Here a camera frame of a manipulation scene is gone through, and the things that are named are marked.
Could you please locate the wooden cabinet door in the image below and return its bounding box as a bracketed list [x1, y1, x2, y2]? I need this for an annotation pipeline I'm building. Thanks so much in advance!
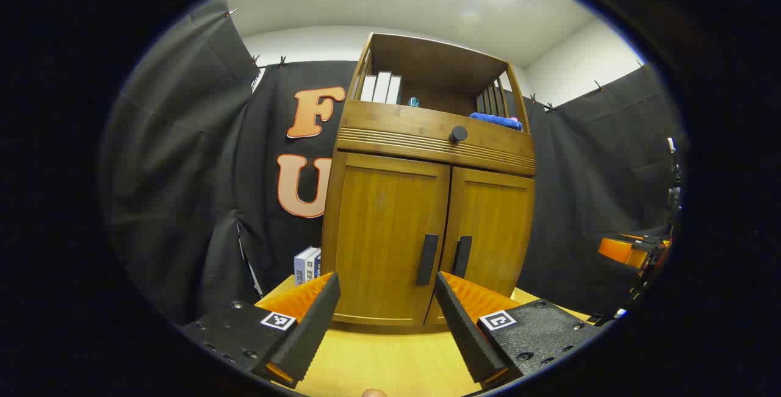
[333, 153, 451, 324]
[427, 167, 536, 324]

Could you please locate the wooden double-door shoe cabinet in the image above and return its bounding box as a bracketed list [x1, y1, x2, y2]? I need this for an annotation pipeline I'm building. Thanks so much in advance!
[322, 32, 538, 328]

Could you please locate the black door handle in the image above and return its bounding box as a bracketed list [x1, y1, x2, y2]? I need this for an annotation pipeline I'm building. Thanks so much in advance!
[452, 236, 473, 279]
[417, 234, 440, 287]

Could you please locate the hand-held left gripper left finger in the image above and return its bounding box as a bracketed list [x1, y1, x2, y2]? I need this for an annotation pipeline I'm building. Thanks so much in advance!
[181, 272, 341, 389]

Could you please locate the light blue spine book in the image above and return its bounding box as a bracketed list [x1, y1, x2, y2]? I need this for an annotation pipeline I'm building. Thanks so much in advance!
[294, 246, 313, 287]

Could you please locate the blue folded cloth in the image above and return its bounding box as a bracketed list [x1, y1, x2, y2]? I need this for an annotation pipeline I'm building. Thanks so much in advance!
[469, 112, 524, 132]

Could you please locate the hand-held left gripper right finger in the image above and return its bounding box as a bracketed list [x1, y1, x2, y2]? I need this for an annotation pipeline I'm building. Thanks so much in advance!
[433, 271, 605, 390]

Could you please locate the wooden ribbed drawer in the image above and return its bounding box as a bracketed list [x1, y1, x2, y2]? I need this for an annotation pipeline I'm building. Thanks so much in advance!
[337, 100, 537, 177]

